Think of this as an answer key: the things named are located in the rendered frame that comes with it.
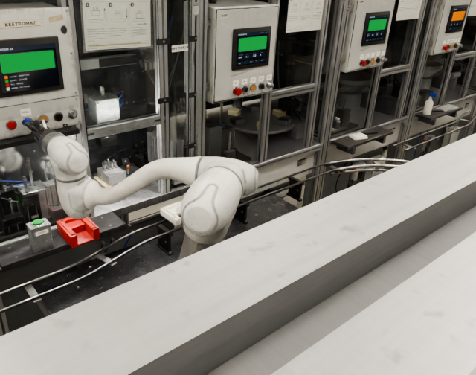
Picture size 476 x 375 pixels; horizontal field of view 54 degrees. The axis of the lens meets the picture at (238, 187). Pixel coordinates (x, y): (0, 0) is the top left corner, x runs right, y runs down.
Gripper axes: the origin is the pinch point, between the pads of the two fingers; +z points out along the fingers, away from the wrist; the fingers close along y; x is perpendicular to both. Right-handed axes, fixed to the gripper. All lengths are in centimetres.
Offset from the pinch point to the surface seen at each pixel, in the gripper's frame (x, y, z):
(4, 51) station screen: 4.6, 27.4, 3.0
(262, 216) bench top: -116, -74, -13
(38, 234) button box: 6.5, -42.2, -7.3
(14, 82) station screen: 2.9, 16.4, 3.0
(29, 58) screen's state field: -3.5, 24.3, 3.0
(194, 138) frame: -81, -25, 7
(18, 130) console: 3.9, -2.7, 5.3
